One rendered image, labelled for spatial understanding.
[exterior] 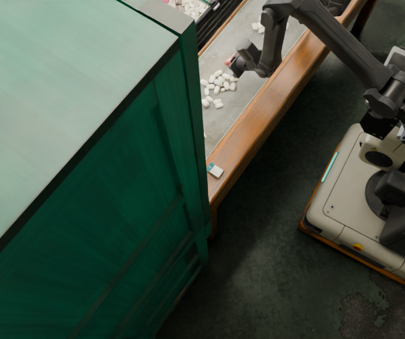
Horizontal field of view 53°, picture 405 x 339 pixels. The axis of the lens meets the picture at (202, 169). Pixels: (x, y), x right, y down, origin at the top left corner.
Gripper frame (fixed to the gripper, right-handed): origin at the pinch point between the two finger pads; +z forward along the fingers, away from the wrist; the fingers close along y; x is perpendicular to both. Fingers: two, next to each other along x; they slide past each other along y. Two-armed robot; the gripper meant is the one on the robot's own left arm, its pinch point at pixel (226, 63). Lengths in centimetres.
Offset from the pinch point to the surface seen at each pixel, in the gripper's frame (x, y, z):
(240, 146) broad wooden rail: 19.3, 24.6, -14.8
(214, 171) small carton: 16.5, 39.5, -14.9
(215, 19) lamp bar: -21.9, 2.4, -14.0
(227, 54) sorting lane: 2.9, -9.1, 10.0
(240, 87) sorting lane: 11.7, 1.6, -1.1
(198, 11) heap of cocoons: -12.2, -21.1, 28.8
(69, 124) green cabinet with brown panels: -57, 73, -84
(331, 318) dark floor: 125, 47, -24
